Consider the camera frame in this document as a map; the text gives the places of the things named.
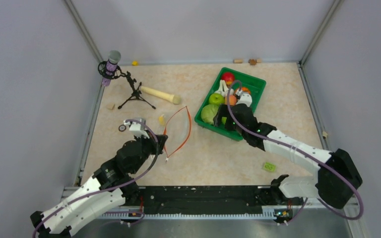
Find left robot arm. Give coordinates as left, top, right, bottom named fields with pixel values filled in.
left=30, top=134, right=168, bottom=238

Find peach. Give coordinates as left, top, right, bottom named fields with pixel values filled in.
left=224, top=95, right=237, bottom=106

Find white garlic bulbs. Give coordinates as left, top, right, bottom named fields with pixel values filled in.
left=214, top=80, right=234, bottom=97

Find purple microphone on tripod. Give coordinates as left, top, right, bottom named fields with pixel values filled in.
left=98, top=50, right=156, bottom=110

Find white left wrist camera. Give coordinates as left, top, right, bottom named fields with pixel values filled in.
left=125, top=118, right=149, bottom=139

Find clear zip bag orange zipper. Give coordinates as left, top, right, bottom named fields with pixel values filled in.
left=163, top=106, right=192, bottom=163

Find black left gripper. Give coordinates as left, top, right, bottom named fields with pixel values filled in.
left=130, top=129, right=168, bottom=174

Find green apple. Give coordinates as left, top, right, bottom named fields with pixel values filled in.
left=208, top=93, right=225, bottom=106

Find orange mini pumpkin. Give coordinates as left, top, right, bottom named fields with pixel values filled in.
left=234, top=87, right=251, bottom=96

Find green toy brick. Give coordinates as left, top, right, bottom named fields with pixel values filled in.
left=262, top=162, right=276, bottom=173

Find green cabbage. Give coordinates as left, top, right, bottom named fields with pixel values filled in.
left=200, top=104, right=219, bottom=125

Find cream toy microphone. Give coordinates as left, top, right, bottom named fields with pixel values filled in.
left=141, top=86, right=182, bottom=105

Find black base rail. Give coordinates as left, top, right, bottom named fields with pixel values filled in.
left=126, top=185, right=278, bottom=215

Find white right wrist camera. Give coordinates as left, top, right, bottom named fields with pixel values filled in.
left=235, top=92, right=253, bottom=107

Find green plastic tray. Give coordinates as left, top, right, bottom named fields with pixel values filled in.
left=194, top=67, right=266, bottom=141

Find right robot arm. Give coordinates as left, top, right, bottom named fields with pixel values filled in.
left=213, top=104, right=363, bottom=209

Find small wooden block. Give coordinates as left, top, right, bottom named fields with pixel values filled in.
left=106, top=103, right=115, bottom=110

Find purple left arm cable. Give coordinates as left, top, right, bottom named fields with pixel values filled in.
left=32, top=119, right=160, bottom=238

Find red apple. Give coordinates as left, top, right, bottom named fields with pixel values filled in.
left=221, top=72, right=235, bottom=87

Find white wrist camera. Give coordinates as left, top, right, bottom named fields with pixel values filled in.
left=125, top=118, right=149, bottom=139
left=235, top=92, right=253, bottom=107

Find brown cork piece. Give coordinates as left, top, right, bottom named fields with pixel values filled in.
left=248, top=59, right=257, bottom=65

